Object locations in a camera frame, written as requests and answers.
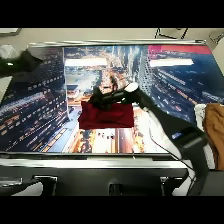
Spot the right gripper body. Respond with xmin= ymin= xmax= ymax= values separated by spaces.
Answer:
xmin=89 ymin=87 xmax=116 ymax=111

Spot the red T-shirt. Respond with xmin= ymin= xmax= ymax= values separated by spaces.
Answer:
xmin=78 ymin=100 xmax=135 ymax=130

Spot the brown garment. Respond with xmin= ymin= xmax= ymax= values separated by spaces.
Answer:
xmin=202 ymin=102 xmax=224 ymax=171

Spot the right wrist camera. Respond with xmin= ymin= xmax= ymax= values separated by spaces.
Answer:
xmin=110 ymin=75 xmax=120 ymax=93

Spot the silver frame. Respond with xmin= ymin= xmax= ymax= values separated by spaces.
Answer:
xmin=0 ymin=156 xmax=224 ymax=197

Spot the black cable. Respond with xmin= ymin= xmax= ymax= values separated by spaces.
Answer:
xmin=148 ymin=125 xmax=198 ymax=176

